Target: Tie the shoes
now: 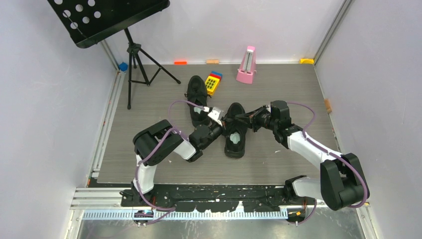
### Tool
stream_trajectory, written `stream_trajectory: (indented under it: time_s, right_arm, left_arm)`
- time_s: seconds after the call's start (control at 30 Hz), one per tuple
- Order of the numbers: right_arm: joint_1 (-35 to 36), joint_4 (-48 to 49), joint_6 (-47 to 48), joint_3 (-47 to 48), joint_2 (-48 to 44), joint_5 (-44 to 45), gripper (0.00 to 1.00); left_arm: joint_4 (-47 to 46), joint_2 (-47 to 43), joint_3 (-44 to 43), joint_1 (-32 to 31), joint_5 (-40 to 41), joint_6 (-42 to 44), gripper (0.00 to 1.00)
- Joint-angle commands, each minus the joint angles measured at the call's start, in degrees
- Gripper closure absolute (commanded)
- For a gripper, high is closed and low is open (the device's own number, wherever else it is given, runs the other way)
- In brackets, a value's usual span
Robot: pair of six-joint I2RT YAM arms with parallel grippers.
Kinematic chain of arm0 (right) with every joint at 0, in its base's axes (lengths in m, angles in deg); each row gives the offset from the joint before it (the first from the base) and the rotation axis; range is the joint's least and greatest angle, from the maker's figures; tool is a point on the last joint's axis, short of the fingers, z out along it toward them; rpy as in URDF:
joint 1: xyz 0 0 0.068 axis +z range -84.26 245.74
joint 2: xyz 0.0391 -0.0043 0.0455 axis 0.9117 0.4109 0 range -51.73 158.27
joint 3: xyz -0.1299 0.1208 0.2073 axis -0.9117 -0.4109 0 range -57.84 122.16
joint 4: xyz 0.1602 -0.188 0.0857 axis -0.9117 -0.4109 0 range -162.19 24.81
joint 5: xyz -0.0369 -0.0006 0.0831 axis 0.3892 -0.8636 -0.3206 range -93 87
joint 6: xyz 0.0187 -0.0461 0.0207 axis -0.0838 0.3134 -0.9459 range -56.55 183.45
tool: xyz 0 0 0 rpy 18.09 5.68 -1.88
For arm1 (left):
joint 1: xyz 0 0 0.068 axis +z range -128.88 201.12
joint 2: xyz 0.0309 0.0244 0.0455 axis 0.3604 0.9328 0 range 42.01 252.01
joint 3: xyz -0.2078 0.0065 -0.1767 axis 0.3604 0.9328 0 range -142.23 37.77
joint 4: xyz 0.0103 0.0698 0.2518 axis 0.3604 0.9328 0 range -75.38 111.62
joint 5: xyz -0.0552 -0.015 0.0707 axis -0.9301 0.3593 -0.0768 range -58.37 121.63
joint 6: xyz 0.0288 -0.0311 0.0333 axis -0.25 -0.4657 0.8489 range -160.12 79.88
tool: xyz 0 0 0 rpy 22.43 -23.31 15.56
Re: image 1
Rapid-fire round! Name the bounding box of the pink metronome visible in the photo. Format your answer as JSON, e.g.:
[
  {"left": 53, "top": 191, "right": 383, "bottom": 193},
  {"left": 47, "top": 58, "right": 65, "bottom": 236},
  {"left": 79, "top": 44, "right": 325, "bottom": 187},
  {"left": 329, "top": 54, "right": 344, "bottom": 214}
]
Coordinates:
[{"left": 236, "top": 46, "right": 256, "bottom": 84}]

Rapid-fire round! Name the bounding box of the black shoe tied left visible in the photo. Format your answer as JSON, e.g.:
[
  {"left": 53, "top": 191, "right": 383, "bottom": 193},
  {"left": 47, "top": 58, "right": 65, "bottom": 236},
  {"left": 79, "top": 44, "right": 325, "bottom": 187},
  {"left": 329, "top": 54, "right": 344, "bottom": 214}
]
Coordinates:
[{"left": 185, "top": 75, "right": 210, "bottom": 126}]

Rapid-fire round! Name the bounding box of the tan wooden block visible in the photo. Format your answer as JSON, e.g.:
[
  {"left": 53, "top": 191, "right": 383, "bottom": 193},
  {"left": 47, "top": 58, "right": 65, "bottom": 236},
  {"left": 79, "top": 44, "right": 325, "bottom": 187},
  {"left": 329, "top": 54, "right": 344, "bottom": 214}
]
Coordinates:
[{"left": 206, "top": 59, "right": 219, "bottom": 64}]

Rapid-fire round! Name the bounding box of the yellow block in corner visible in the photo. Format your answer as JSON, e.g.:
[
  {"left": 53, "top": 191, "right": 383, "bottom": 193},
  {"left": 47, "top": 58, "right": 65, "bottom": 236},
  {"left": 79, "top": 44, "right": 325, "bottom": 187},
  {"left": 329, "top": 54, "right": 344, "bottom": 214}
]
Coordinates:
[{"left": 299, "top": 58, "right": 315, "bottom": 65}]

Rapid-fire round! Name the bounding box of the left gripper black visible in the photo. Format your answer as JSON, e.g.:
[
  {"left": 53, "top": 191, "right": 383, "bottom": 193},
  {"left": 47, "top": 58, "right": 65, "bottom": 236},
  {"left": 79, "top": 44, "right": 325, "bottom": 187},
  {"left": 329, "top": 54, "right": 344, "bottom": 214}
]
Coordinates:
[{"left": 200, "top": 117, "right": 235, "bottom": 149}]

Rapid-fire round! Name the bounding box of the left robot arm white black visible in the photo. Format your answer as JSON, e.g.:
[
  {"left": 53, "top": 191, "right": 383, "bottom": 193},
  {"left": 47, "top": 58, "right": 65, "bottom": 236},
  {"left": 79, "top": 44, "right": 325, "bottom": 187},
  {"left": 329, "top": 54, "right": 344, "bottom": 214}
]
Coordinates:
[{"left": 132, "top": 119, "right": 223, "bottom": 206}]

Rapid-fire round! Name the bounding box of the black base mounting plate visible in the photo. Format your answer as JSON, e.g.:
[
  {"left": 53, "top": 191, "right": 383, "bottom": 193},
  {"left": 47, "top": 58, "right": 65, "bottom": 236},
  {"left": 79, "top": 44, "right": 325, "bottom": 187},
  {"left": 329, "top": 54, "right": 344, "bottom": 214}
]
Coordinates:
[{"left": 120, "top": 184, "right": 315, "bottom": 213}]

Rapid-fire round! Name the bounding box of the yellow toy block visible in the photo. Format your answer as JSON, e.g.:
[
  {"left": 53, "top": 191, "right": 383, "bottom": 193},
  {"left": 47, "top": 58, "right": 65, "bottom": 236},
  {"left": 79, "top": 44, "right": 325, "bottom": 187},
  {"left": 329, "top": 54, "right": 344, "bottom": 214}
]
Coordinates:
[{"left": 205, "top": 75, "right": 221, "bottom": 96}]

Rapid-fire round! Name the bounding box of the black shoe with laces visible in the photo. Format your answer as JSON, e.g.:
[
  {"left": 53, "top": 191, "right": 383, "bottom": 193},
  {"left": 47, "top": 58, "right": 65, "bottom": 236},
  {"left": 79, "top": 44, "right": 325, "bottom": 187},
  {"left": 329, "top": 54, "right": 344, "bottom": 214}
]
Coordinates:
[{"left": 224, "top": 103, "right": 248, "bottom": 159}]

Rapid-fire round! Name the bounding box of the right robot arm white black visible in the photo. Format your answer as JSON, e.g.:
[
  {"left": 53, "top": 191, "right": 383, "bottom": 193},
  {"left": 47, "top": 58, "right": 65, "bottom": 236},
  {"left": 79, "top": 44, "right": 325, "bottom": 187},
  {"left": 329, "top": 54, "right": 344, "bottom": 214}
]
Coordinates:
[{"left": 232, "top": 101, "right": 370, "bottom": 211}]

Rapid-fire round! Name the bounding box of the orange block at wall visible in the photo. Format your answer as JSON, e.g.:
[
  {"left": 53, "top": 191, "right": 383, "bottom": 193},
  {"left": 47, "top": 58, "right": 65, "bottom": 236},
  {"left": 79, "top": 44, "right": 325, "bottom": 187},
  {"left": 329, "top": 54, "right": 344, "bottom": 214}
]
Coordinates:
[{"left": 174, "top": 61, "right": 187, "bottom": 65}]

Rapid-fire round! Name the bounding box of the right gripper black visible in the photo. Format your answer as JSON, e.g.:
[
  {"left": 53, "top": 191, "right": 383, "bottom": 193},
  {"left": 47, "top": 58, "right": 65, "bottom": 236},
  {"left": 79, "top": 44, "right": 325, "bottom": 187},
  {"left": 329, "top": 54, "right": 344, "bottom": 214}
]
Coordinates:
[{"left": 235, "top": 105, "right": 278, "bottom": 132}]

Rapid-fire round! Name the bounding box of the blue block in corner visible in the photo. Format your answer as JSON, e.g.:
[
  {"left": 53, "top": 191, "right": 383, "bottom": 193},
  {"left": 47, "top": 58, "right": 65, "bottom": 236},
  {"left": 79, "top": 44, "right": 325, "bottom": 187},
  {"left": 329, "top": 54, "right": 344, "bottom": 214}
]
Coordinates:
[{"left": 118, "top": 62, "right": 128, "bottom": 72}]

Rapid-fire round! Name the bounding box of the black music stand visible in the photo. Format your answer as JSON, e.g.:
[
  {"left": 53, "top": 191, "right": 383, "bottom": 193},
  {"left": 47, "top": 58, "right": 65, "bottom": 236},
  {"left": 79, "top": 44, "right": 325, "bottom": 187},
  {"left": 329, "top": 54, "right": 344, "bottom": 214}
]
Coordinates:
[{"left": 47, "top": 0, "right": 182, "bottom": 110}]

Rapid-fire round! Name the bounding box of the brown block right edge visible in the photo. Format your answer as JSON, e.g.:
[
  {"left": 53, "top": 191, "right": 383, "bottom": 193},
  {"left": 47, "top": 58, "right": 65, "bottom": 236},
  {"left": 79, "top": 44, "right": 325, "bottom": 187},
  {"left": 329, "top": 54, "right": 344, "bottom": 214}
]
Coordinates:
[{"left": 324, "top": 99, "right": 332, "bottom": 114}]

